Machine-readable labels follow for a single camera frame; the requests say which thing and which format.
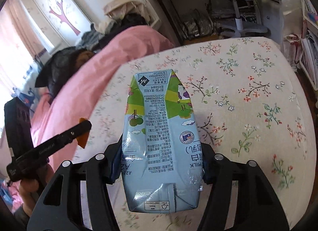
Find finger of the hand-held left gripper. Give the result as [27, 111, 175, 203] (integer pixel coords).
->
[47, 119, 92, 155]

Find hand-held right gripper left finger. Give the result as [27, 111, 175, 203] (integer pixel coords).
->
[26, 134, 123, 231]

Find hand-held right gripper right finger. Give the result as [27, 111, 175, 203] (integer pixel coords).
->
[196, 139, 290, 231]

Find light blue milk carton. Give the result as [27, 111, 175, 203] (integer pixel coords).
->
[122, 68, 205, 215]

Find person's left hand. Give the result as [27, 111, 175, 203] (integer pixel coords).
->
[18, 164, 54, 218]

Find black down jacket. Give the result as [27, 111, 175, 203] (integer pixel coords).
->
[35, 47, 86, 97]

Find pink bed blanket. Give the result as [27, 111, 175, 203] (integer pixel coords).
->
[30, 26, 175, 169]

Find brown garment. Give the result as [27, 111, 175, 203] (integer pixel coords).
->
[75, 50, 96, 69]

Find blue denim clothes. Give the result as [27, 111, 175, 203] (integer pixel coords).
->
[76, 21, 117, 48]

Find floral tablecloth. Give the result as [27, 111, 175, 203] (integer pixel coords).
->
[72, 36, 316, 231]

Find white cloth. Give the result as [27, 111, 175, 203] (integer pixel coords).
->
[96, 21, 115, 34]

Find black garment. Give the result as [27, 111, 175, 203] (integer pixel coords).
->
[98, 13, 148, 48]

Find white wardrobe with tree sticker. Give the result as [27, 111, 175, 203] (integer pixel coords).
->
[27, 0, 105, 48]

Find beige pillow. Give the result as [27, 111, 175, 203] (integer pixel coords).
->
[103, 0, 144, 19]

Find silver foil bag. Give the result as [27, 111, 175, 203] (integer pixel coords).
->
[182, 13, 214, 40]

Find white book rack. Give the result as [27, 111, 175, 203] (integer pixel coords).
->
[298, 0, 318, 83]

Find clear plastic bag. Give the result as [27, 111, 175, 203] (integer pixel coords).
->
[279, 0, 303, 38]

